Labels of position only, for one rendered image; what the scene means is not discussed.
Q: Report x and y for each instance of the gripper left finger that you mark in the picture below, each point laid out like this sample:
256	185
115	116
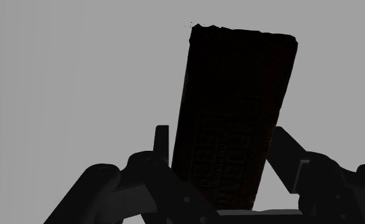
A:
145	186

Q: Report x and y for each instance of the black remote control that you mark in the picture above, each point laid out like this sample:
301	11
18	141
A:
232	118

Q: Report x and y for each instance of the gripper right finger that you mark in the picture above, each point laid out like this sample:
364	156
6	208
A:
322	183

